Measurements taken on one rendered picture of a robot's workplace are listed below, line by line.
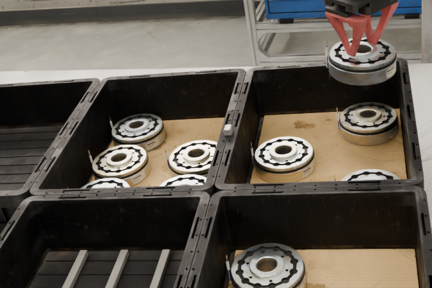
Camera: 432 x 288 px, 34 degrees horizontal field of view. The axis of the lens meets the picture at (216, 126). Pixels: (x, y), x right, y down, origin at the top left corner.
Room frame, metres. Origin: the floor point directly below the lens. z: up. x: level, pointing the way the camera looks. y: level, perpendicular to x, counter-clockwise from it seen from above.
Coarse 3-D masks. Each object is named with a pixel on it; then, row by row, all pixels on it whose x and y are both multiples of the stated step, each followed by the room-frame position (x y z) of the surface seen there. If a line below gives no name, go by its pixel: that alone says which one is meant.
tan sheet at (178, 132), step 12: (168, 120) 1.26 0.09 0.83; (180, 120) 1.25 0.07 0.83; (192, 120) 1.24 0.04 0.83; (204, 120) 1.23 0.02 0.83; (216, 120) 1.22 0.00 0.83; (168, 132) 1.21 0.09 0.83; (180, 132) 1.20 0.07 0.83; (192, 132) 1.19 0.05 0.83; (204, 132) 1.18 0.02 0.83; (216, 132) 1.18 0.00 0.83; (168, 144) 1.16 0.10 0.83; (180, 144) 1.16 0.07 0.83; (156, 156) 1.13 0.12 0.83; (168, 156) 1.12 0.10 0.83; (156, 168) 1.09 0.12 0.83; (168, 168) 1.08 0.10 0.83; (144, 180) 1.06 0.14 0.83; (156, 180) 1.05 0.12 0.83
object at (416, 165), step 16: (304, 64) 1.20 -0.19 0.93; (320, 64) 1.19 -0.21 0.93; (400, 64) 1.13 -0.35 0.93; (240, 96) 1.12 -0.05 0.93; (240, 112) 1.06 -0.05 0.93; (416, 128) 0.91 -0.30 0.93; (416, 144) 0.87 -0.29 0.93; (224, 160) 0.92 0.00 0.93; (416, 160) 0.83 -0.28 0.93; (224, 176) 0.87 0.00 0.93; (416, 176) 0.79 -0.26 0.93
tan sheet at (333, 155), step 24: (264, 120) 1.19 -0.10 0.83; (288, 120) 1.17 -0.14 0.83; (312, 120) 1.16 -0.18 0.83; (336, 120) 1.14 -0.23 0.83; (312, 144) 1.07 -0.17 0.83; (336, 144) 1.06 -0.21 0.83; (384, 144) 1.03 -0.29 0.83; (336, 168) 0.98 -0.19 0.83; (360, 168) 0.97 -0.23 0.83; (384, 168) 0.96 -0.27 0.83
